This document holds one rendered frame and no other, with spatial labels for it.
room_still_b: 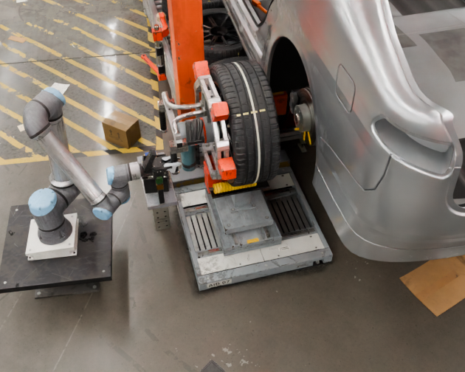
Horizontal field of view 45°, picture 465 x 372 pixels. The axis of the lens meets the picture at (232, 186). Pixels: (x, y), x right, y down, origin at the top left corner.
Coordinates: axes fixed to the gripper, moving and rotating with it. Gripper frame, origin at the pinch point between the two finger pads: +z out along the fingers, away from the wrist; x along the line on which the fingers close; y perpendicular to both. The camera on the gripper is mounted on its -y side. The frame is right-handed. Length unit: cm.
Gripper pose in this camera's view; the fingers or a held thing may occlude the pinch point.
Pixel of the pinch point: (178, 160)
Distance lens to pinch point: 290.4
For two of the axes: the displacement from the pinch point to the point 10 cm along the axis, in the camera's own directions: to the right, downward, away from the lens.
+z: 9.7, -1.9, 1.8
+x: 2.6, 7.0, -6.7
